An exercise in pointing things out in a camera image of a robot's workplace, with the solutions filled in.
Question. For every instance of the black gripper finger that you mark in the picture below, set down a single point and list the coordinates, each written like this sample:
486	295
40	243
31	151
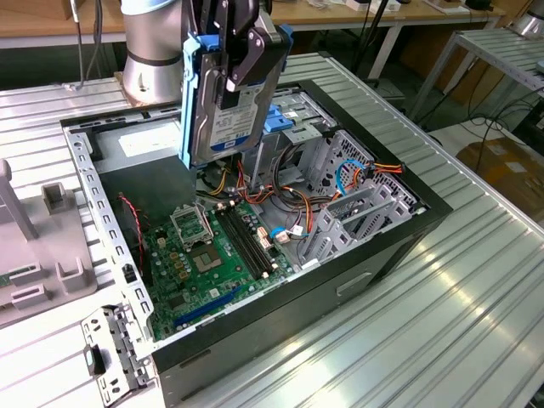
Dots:
259	55
190	17

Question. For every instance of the hard disk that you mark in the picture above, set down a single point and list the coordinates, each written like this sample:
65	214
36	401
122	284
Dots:
238	123

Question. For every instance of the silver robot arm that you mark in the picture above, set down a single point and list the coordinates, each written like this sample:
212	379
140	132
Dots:
149	42

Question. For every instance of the metal disk bay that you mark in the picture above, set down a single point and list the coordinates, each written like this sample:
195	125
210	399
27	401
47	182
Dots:
336	236

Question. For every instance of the blue plastic drive latch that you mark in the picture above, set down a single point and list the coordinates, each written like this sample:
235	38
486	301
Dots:
280	123

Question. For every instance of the white papers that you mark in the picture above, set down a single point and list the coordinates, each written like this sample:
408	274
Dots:
323	3

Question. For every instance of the metal optical drive cage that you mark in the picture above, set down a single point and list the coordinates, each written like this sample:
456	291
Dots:
297	135

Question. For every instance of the white box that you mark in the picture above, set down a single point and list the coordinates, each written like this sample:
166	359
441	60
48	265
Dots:
357	5

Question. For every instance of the black stand pole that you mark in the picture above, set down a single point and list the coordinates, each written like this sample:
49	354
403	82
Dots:
372	34

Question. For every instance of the black plastic retainer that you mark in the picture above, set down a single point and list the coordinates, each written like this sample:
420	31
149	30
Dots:
97	149

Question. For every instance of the grey power supply unit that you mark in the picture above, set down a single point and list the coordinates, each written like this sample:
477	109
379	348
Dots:
140	187

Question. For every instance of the black RAM slot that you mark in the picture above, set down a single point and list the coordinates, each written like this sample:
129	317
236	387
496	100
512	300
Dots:
253	236
241	244

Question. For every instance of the CPU socket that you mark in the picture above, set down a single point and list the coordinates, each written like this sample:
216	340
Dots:
207	260

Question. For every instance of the black desk device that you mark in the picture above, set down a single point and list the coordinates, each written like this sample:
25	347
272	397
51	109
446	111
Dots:
478	4

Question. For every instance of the black case fan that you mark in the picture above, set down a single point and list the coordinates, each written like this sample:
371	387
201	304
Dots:
127	238

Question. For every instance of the metal slat side table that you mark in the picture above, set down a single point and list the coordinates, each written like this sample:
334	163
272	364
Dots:
489	47

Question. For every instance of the green motherboard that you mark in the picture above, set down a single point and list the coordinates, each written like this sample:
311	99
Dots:
212	289

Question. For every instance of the blue expansion slot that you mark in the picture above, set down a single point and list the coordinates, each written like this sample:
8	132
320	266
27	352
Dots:
204	309

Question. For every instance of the grey parts rack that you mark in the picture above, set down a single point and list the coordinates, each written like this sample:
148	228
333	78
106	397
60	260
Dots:
42	236

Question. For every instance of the large cardboard box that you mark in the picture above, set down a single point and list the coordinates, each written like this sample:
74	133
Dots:
501	170

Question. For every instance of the black open PC case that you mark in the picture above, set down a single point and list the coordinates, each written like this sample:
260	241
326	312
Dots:
297	323

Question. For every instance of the green RAM stick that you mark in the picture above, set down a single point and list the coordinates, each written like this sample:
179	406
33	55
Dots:
4	279

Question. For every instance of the black latch teal label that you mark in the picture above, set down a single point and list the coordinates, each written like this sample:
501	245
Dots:
94	360

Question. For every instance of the wooden desk white frame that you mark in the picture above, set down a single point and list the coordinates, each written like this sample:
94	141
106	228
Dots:
425	16

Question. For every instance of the small black switch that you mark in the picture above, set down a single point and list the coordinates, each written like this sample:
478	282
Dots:
128	275

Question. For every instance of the hinged metal slot bracket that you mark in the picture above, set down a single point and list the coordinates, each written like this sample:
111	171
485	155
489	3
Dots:
115	331

